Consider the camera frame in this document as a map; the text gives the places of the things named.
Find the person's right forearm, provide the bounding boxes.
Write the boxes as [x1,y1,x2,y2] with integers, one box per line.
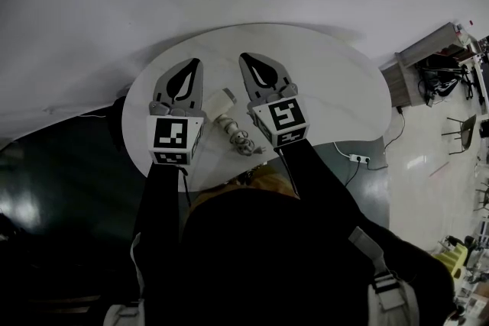
[280,137,364,234]

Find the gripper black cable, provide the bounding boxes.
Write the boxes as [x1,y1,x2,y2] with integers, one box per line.
[179,165,192,208]
[278,147,301,200]

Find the grey open shelf cabinet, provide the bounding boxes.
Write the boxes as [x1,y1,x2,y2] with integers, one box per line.
[380,21,477,108]

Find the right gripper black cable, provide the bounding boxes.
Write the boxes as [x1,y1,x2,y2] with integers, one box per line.
[278,147,301,200]

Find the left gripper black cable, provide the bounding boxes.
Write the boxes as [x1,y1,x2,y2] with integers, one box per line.
[179,165,192,208]

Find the black bag in cabinet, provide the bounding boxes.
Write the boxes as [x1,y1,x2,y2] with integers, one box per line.
[416,63,465,104]

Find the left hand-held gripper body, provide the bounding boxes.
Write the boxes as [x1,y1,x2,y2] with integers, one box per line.
[146,101,206,166]

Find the person's yellow trousers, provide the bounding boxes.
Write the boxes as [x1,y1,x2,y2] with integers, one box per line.
[189,163,301,211]

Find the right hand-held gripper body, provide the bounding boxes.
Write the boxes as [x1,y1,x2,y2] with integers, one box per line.
[246,84,309,149]

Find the person's left forearm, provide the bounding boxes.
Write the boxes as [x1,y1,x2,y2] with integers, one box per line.
[133,163,188,241]

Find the green foam block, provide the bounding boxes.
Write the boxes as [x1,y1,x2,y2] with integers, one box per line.
[433,243,469,279]

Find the grey shoulder strap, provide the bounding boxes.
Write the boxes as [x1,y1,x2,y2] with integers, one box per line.
[348,226,419,326]
[103,232,146,326]

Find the cream hair dryer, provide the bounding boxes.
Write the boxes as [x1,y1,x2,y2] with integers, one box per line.
[204,87,267,158]

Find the black power strip cable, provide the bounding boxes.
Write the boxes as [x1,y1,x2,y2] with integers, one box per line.
[368,106,406,170]

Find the grey left shoulder strap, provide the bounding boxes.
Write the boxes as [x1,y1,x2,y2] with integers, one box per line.
[103,232,146,326]

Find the person's black torso clothing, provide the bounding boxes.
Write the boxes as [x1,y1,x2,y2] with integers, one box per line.
[141,189,458,326]

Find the grey right shoulder strap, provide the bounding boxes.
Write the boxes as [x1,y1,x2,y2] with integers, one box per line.
[348,226,419,326]

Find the dark metal chair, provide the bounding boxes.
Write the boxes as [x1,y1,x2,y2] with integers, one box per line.
[442,113,478,156]

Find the white round table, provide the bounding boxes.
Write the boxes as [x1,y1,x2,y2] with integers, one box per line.
[121,22,391,192]

